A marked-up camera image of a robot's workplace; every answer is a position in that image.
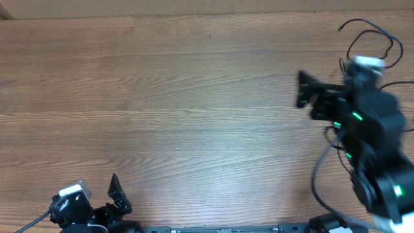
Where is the black short cable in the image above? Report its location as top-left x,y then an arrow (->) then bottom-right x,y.
378,80 -> 414,133

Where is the black USB-A cable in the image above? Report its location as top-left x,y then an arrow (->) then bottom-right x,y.
337,17 -> 404,69

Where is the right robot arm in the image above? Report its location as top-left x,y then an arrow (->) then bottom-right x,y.
296,60 -> 413,232

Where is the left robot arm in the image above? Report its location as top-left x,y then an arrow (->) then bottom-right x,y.
49,173 -> 143,233

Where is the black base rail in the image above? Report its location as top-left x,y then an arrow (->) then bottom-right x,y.
135,213 -> 369,233

